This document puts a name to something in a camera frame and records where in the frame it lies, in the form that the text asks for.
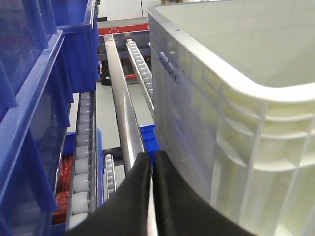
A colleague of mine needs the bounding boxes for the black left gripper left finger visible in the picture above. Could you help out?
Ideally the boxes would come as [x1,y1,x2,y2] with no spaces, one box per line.
[64,152,151,236]

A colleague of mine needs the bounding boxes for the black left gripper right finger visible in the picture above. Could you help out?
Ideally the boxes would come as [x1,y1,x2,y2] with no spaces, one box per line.
[153,150,251,236]

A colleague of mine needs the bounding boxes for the white plastic tote bin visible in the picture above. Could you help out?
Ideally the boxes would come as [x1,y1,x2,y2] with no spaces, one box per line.
[147,0,315,236]

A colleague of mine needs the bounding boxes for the red packets in bin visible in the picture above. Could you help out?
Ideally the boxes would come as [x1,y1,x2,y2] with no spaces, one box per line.
[52,154,73,225]

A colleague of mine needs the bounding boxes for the blue bin near left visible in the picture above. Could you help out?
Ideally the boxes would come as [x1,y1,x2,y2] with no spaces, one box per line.
[0,30,73,236]

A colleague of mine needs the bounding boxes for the blue bin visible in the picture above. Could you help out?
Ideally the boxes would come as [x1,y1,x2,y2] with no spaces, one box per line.
[0,0,98,93]
[0,30,73,236]

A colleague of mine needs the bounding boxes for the blue bin far left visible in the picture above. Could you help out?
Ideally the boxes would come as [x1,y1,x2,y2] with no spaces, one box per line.
[0,0,98,93]

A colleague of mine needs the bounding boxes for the white roller track left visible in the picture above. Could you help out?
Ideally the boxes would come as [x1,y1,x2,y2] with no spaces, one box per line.
[65,91,97,231]

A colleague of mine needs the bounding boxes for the white roller track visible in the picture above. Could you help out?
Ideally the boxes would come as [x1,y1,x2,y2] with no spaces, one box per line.
[126,39,154,117]
[65,91,97,231]

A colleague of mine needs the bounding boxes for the white roller track right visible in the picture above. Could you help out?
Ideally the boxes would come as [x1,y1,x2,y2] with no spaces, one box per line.
[126,39,154,117]

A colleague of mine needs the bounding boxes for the metal shelf divider rail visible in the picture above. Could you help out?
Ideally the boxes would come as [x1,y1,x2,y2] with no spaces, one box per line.
[103,34,158,236]

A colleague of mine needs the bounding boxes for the red metal cart frame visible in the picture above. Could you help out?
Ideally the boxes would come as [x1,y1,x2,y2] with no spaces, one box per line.
[98,23,149,35]

